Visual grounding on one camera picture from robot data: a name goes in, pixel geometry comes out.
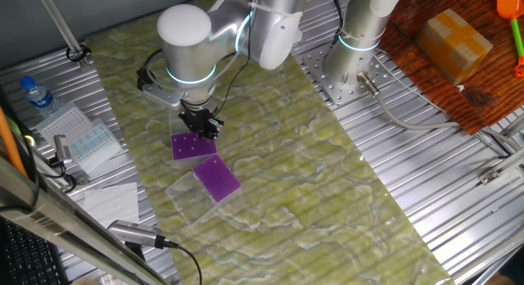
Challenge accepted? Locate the blue tips pipette box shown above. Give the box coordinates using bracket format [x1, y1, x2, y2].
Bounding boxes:
[67, 117, 124, 175]

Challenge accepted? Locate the black camera cable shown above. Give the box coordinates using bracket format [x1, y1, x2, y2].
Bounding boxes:
[155, 234, 204, 285]

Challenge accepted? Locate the white paper sheet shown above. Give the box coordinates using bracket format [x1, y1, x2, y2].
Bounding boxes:
[77, 181, 141, 229]

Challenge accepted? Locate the wrist camera silver bracket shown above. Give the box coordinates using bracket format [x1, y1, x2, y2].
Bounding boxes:
[136, 66, 183, 111]

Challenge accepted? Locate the orange rod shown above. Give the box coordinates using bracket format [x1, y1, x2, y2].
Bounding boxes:
[0, 106, 29, 179]

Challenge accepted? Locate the reddish brown wooden board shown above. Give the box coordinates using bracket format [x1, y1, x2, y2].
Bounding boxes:
[378, 0, 524, 137]

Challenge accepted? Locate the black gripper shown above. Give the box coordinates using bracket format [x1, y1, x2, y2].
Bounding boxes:
[178, 106, 225, 141]

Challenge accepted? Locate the purple rack pipette tip box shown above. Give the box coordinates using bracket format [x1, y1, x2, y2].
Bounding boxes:
[165, 153, 243, 228]
[167, 112, 218, 165]

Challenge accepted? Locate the small metal corner bracket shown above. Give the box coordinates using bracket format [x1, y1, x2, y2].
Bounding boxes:
[477, 168, 503, 186]

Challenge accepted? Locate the black keyboard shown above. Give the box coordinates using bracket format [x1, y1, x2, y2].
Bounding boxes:
[0, 217, 70, 285]

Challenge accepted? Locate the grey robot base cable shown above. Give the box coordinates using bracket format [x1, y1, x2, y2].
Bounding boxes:
[356, 70, 523, 153]

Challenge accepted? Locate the green marble pattern mat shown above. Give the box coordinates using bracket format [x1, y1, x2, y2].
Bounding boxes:
[85, 0, 455, 285]

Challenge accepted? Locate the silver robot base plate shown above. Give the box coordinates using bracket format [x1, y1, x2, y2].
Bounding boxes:
[300, 43, 396, 106]

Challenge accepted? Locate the aluminium frame pole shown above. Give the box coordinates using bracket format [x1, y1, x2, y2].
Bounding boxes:
[34, 0, 89, 69]

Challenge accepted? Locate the orange green toy shovel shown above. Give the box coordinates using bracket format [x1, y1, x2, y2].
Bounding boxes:
[496, 0, 524, 79]

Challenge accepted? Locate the small silver camera black mount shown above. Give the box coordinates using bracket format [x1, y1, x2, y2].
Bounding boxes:
[52, 133, 75, 167]

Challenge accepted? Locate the large silver depth camera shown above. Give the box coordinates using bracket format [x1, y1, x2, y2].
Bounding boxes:
[106, 219, 160, 248]

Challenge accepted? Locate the aluminium frame beam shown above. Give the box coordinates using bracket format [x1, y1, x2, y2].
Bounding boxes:
[0, 153, 171, 285]

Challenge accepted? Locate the white rack pipette tip box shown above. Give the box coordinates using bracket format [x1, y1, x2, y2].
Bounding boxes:
[35, 102, 93, 147]

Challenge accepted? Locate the clear water bottle blue cap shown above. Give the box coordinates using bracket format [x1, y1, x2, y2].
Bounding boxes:
[19, 75, 61, 118]

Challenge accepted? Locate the cardboard box yellow tape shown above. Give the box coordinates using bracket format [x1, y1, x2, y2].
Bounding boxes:
[415, 7, 495, 88]

